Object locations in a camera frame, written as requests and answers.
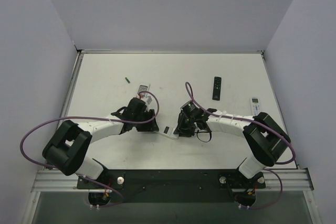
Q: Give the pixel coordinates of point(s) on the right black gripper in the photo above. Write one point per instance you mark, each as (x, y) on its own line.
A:
(184, 128)

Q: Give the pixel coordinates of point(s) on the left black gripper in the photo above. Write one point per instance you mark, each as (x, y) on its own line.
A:
(148, 123)

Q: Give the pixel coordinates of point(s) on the red and white remote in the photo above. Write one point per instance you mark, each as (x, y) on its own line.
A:
(168, 132)

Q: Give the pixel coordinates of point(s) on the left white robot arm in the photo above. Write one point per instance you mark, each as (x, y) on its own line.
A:
(67, 148)

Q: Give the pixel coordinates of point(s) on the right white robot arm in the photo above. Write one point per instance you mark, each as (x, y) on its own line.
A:
(266, 139)

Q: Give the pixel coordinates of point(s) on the grey and white remote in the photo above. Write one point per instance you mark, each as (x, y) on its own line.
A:
(142, 90)

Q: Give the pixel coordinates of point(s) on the black slim remote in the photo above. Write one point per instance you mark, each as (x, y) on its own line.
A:
(217, 88)

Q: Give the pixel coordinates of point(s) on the white air conditioner remote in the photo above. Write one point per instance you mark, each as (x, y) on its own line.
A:
(255, 106)

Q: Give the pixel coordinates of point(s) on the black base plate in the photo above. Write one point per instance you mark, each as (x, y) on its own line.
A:
(170, 185)

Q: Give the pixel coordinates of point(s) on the aluminium rail frame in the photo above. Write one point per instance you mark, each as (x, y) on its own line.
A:
(99, 88)

